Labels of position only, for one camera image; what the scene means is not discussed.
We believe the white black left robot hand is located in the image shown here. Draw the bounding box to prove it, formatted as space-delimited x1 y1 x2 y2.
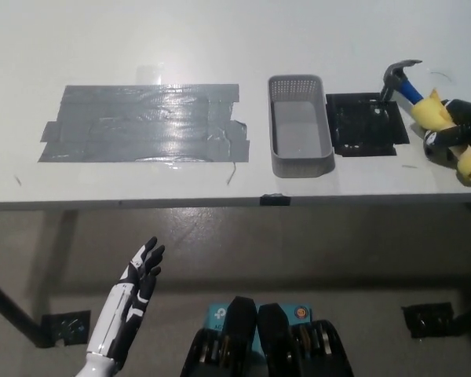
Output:
85 236 166 372

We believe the blue hammer with yellow wrap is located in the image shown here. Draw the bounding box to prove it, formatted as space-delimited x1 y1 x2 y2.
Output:
378 59 471 181

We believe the black tape patch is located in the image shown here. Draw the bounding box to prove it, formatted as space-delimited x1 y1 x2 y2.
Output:
324 92 411 158

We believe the grey perforated plastic basket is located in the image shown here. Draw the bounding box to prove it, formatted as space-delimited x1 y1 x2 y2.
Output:
267 74 337 178

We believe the small black tape strip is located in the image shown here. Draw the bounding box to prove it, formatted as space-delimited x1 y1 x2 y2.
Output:
260 193 291 207

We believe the grey duct tape patch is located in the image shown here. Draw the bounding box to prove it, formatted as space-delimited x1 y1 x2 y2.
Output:
36 82 252 164

